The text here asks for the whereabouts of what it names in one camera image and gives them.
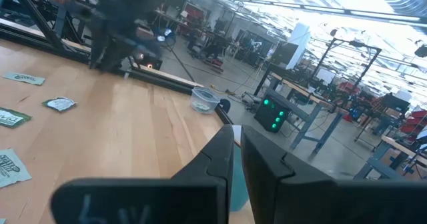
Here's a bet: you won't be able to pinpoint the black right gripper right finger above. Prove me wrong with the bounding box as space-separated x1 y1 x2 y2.
240 125 336 224

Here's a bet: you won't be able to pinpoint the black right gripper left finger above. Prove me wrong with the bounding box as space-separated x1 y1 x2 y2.
169 123 236 224

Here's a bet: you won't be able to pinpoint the dark green Truvia packet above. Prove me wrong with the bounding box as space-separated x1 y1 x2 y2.
41 96 78 113
0 106 33 129

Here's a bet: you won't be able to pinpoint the teal ceramic mug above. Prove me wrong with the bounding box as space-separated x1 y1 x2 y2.
229 125 250 213

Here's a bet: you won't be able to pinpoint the black computer tower green lights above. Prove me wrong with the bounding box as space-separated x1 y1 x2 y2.
254 92 291 134

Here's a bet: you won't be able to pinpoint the clear plastic container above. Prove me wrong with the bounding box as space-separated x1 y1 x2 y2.
189 86 221 115

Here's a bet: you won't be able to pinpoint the wooden top steel workbench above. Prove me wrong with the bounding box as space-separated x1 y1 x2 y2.
353 133 427 181
253 63 346 158

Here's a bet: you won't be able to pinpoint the small black box pink light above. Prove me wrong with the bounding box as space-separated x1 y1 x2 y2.
138 55 163 71

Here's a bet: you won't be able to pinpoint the black device blue lights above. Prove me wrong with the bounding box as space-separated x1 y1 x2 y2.
153 27 176 43

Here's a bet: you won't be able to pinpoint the red tool cabinet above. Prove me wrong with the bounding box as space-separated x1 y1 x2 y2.
181 2 206 23

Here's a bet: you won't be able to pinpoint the yellow floor cable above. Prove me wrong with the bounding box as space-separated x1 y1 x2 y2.
209 83 236 95

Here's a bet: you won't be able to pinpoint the black aluminium table frame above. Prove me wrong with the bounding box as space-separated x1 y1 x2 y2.
0 0 236 127

